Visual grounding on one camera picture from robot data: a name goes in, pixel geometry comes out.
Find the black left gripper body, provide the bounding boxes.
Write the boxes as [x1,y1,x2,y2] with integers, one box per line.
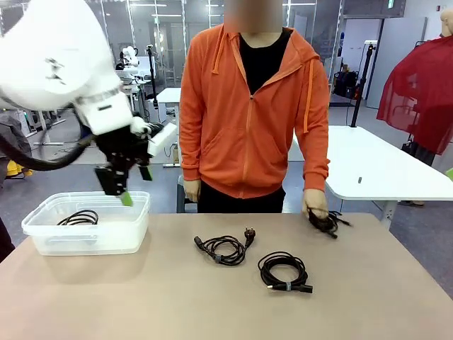
[94,127,153,171]

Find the black power cable with plug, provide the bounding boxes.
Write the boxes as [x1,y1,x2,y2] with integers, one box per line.
[193,226,258,266]

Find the thick black cable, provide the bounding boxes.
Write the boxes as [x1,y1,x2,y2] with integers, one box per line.
[257,250,314,295]

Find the person's right forearm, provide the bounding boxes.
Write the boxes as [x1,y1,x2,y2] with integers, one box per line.
[180,134,203,182]

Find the person's left forearm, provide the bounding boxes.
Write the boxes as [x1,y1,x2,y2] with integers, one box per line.
[303,134,332,193]

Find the person's right hand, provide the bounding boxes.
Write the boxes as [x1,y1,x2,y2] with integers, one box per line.
[183,178,202,203]

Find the person's left hand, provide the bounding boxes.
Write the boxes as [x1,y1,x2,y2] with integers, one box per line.
[302,188,329,221]

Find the clear plastic storage container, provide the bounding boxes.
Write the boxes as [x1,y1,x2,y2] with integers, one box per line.
[21,191,151,256]

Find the white background table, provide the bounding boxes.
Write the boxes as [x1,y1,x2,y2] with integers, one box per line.
[155,87,182,167]

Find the yellow floor object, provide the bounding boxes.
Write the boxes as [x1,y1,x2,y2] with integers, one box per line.
[6,159,33,178]

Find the person in orange hoodie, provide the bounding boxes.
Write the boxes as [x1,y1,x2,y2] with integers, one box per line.
[178,0,332,214]

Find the bystander in grey jacket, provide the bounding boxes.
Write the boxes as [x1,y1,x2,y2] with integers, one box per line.
[0,113,33,188]

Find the dark object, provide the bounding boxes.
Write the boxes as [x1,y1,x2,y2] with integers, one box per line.
[0,215,16,264]

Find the black equipment bags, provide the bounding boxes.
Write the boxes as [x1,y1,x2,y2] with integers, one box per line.
[331,69,362,100]

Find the black tripod pole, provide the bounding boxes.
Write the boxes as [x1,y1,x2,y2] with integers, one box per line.
[349,40,377,128]

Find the white side table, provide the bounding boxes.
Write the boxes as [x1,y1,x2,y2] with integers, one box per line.
[292,124,453,227]

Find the red sheer cape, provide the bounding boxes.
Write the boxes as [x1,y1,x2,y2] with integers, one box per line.
[376,35,453,156]

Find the beige mannequin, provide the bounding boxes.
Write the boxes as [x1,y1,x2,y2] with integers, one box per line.
[440,8,453,38]

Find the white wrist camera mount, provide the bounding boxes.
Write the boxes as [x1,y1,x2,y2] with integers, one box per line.
[130,115,178,157]

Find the black robot cable hose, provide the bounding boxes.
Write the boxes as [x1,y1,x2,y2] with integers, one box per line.
[0,132,98,173]

